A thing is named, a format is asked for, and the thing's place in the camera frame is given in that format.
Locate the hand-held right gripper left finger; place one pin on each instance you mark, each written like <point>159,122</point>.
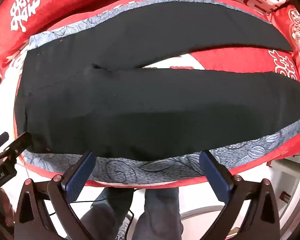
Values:
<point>79,178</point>

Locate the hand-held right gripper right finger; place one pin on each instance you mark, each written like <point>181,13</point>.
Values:
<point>215,180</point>

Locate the black and grey floral pants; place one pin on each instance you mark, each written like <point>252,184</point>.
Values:
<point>140,100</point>

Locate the person's left hand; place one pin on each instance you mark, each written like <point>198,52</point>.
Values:
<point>2,205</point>

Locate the person's left leg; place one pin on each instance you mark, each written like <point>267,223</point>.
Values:
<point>107,210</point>

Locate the person's leg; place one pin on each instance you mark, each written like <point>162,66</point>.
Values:
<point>160,212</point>
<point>107,210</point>

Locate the person's right leg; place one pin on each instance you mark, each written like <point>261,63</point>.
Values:
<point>160,212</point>

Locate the red printed blanket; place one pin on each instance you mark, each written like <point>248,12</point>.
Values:
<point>227,60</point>

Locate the red printed rolled quilt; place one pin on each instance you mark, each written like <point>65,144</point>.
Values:
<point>52,5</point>

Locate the grey metal frame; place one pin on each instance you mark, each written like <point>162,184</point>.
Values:
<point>290,166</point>

